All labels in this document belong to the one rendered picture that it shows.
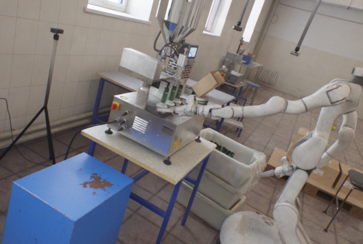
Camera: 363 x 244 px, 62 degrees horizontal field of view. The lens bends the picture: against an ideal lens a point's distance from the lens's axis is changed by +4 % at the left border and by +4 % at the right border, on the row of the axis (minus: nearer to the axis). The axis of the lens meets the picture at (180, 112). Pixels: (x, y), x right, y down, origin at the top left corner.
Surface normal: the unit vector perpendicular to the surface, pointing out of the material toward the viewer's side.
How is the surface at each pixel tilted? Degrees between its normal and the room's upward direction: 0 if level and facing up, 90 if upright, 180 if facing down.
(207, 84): 90
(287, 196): 90
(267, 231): 73
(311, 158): 91
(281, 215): 90
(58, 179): 0
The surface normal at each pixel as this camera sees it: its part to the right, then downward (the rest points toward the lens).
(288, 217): -0.43, 0.17
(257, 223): -0.32, -0.08
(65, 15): 0.86, 0.39
